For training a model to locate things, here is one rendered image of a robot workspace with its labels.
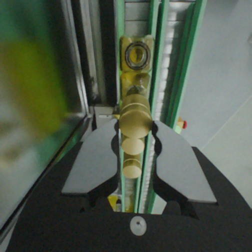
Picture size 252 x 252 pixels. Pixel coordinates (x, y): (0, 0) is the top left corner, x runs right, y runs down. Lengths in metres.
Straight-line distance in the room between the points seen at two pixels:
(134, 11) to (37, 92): 0.33
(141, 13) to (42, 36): 0.27
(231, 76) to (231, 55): 0.08
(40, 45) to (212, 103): 0.65
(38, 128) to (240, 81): 0.72
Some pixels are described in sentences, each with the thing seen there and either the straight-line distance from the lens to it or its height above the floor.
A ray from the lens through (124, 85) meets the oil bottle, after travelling 0.21.
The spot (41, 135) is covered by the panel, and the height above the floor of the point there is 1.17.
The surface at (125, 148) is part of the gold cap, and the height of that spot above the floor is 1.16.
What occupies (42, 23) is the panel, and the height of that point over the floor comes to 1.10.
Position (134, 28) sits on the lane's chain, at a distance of 0.42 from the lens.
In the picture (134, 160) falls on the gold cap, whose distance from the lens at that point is 0.22.
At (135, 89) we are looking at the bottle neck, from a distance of 0.18.
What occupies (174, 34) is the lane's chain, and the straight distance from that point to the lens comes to 0.43.
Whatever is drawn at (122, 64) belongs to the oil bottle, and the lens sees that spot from 0.21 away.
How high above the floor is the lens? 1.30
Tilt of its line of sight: 58 degrees down
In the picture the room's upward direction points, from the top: 174 degrees counter-clockwise
